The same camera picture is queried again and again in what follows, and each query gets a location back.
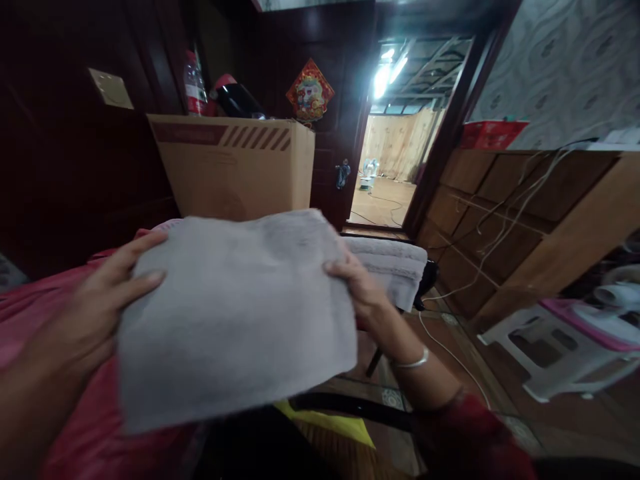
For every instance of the person's left index finger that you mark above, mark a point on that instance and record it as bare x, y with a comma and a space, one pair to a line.
145, 243

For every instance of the white standing fan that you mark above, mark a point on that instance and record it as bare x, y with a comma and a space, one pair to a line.
369, 175

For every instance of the black and pink hair dryer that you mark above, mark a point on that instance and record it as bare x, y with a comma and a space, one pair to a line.
235, 97

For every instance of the red plastic basket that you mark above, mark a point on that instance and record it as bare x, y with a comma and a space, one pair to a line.
490, 134

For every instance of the person's right hand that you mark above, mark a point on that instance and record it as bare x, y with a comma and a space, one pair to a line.
356, 280

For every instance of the wooden cabinet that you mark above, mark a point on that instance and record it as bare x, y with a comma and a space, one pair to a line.
525, 220

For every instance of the pink and white appliance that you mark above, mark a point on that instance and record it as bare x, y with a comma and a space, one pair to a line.
607, 312

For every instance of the yellow broom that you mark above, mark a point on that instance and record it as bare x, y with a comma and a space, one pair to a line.
340, 435

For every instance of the pale folded towel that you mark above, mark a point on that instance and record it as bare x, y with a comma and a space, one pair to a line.
390, 270

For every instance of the black chair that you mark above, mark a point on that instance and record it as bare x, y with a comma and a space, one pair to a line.
425, 285

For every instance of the person's right thumb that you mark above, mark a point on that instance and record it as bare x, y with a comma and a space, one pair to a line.
340, 270

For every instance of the person's left hand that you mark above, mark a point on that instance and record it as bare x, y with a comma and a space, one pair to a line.
95, 300

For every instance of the grey towel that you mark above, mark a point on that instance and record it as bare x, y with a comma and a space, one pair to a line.
240, 320

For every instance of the person's left thumb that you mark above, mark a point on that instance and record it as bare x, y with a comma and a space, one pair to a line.
145, 282

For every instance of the white plastic stool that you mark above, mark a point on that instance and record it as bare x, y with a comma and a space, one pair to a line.
555, 350

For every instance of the red festive door decoration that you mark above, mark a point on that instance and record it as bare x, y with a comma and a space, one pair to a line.
310, 92

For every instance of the pink bed cover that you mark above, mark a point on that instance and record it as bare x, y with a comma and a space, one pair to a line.
60, 350

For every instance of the wall switch plate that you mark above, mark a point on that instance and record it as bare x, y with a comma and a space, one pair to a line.
111, 88

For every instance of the dark wooden door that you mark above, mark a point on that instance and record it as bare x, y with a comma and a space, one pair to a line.
310, 100

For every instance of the large cardboard box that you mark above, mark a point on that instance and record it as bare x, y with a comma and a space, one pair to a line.
235, 167

